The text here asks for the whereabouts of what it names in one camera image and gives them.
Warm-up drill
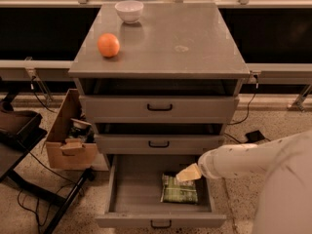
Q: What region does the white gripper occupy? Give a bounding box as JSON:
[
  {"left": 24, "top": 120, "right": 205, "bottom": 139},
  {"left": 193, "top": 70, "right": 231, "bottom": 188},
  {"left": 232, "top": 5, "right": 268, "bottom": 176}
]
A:
[{"left": 175, "top": 148, "right": 222, "bottom": 182}]

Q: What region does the green jalapeno chip bag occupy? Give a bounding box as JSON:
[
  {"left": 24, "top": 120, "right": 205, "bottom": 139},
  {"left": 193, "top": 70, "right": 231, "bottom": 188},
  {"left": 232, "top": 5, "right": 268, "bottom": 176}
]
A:
[{"left": 160, "top": 173, "right": 199, "bottom": 204}]

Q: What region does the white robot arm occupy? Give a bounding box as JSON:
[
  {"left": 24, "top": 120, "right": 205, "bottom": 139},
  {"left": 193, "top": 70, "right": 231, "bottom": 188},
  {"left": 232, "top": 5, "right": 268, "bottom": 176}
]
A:
[{"left": 176, "top": 130, "right": 312, "bottom": 234}]

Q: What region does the grey open bottom drawer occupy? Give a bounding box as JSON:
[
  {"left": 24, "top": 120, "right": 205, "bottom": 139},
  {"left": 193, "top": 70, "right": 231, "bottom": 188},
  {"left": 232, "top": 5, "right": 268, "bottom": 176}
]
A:
[{"left": 97, "top": 155, "right": 226, "bottom": 229}]

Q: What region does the grey middle drawer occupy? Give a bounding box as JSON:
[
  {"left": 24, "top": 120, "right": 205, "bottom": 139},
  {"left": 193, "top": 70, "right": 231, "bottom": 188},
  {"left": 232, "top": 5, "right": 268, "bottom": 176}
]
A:
[{"left": 95, "top": 135, "right": 224, "bottom": 155}]

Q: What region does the grey drawer cabinet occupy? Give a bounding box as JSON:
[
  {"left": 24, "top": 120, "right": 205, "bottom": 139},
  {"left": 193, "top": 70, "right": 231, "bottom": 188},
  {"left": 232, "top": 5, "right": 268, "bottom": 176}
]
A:
[{"left": 68, "top": 2, "right": 251, "bottom": 173}]

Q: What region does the grey top drawer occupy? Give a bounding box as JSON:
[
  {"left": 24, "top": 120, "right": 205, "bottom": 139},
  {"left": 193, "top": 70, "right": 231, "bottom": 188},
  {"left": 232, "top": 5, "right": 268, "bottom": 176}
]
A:
[{"left": 80, "top": 96, "right": 239, "bottom": 124}]

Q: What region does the black power adapter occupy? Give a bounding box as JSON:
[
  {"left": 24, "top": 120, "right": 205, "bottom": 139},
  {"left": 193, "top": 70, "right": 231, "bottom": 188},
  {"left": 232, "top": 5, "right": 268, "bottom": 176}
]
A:
[{"left": 246, "top": 130, "right": 264, "bottom": 143}]

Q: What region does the cup inside cardboard box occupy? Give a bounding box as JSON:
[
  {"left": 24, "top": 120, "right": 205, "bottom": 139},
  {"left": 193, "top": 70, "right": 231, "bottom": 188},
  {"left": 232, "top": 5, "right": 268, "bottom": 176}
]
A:
[{"left": 67, "top": 118, "right": 92, "bottom": 142}]

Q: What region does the brown cardboard box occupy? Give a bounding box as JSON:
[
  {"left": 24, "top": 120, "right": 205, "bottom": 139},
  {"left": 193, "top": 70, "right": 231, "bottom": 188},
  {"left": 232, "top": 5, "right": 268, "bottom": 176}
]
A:
[{"left": 46, "top": 89, "right": 101, "bottom": 171}]

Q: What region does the orange fruit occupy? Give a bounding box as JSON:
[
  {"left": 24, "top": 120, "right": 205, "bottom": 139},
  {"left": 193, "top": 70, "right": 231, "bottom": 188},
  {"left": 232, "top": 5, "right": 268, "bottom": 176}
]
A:
[{"left": 97, "top": 33, "right": 120, "bottom": 58}]

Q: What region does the white bowl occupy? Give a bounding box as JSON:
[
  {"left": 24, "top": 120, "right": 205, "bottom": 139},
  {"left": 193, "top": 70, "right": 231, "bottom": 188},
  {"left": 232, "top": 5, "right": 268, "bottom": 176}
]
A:
[{"left": 115, "top": 0, "right": 144, "bottom": 23}]

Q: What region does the black stand with tray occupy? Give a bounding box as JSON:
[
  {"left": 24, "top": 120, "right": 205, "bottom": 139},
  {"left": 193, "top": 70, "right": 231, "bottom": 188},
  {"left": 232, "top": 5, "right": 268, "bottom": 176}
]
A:
[{"left": 0, "top": 93, "right": 96, "bottom": 234}]

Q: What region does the metal guard railing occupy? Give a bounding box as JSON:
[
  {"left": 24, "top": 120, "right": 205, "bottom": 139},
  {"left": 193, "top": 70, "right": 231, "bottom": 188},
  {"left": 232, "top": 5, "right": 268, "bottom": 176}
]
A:
[{"left": 0, "top": 0, "right": 312, "bottom": 112}]

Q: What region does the black floor cable right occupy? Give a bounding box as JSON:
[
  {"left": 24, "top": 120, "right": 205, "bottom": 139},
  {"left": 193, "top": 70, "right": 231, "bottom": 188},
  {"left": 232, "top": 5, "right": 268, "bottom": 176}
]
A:
[{"left": 223, "top": 132, "right": 271, "bottom": 145}]

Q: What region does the black floor cable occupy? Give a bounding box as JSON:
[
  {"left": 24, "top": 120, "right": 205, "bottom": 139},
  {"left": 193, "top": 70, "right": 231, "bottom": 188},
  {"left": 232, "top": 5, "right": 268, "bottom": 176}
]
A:
[
  {"left": 17, "top": 151, "right": 86, "bottom": 234},
  {"left": 223, "top": 132, "right": 271, "bottom": 145}
]

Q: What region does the black floor cable left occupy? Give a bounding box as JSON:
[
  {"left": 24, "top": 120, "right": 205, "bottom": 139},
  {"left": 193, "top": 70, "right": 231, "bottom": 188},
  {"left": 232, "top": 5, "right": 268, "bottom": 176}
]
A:
[{"left": 17, "top": 151, "right": 86, "bottom": 234}]

